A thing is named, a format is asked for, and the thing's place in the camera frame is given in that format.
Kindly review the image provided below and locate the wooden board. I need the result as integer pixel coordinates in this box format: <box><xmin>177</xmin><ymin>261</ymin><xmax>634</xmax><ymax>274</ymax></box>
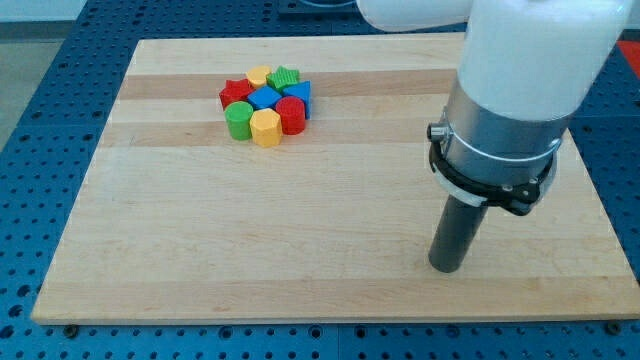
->
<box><xmin>31</xmin><ymin>33</ymin><xmax>639</xmax><ymax>325</ymax></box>

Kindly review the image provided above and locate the blue triangle block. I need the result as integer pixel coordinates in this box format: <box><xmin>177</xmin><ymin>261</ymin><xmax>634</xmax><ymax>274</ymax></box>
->
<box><xmin>283</xmin><ymin>81</ymin><xmax>312</xmax><ymax>120</ymax></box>

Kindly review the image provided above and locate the red star block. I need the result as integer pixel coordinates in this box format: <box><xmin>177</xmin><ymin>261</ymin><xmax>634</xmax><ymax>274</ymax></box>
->
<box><xmin>219</xmin><ymin>79</ymin><xmax>254</xmax><ymax>109</ymax></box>

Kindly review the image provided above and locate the yellow heart block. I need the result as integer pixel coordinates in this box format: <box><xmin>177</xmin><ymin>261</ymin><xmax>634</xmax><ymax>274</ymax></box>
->
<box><xmin>245</xmin><ymin>65</ymin><xmax>272</xmax><ymax>89</ymax></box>

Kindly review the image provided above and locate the green star block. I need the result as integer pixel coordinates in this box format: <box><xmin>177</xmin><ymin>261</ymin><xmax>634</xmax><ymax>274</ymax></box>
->
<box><xmin>266</xmin><ymin>66</ymin><xmax>300</xmax><ymax>92</ymax></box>

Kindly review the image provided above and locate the yellow hexagon block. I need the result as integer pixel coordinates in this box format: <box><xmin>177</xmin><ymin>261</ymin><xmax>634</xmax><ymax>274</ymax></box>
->
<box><xmin>250</xmin><ymin>108</ymin><xmax>283</xmax><ymax>148</ymax></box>

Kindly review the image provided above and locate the blue perforated table plate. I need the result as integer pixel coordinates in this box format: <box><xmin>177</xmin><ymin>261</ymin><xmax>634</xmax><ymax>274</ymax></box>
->
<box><xmin>1</xmin><ymin>1</ymin><xmax>639</xmax><ymax>359</ymax></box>

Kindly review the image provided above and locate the green cylinder block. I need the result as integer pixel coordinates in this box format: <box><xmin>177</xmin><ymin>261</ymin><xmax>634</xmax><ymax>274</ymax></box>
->
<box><xmin>224</xmin><ymin>101</ymin><xmax>254</xmax><ymax>140</ymax></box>

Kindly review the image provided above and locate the red cylinder block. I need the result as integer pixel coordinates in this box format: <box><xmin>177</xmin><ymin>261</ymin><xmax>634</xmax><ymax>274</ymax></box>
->
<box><xmin>276</xmin><ymin>96</ymin><xmax>306</xmax><ymax>135</ymax></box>

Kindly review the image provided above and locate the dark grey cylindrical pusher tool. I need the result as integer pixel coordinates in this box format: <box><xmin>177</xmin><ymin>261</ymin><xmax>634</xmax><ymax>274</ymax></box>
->
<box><xmin>428</xmin><ymin>196</ymin><xmax>488</xmax><ymax>273</ymax></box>

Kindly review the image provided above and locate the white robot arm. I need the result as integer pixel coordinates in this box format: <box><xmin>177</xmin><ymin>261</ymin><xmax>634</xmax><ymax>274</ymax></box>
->
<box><xmin>358</xmin><ymin>0</ymin><xmax>634</xmax><ymax>215</ymax></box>

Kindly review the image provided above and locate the blue cube block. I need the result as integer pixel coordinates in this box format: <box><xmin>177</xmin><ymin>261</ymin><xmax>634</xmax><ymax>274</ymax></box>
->
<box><xmin>247</xmin><ymin>86</ymin><xmax>282</xmax><ymax>110</ymax></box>

